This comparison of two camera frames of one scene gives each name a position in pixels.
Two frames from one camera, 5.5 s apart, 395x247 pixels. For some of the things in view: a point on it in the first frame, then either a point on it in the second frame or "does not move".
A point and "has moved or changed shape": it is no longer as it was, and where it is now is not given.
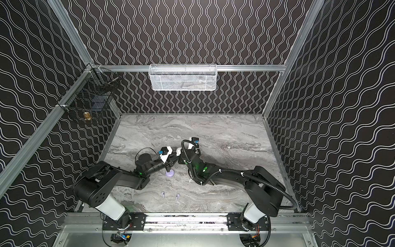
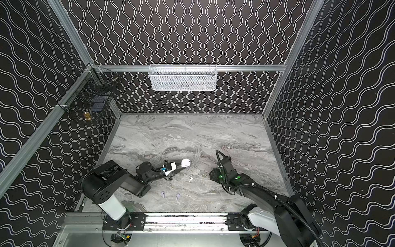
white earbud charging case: [178, 151] has moved or changed shape
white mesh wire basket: [182, 76] does not move
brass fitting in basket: [87, 116] does not move
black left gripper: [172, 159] to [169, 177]
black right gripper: [184, 157] to [216, 174]
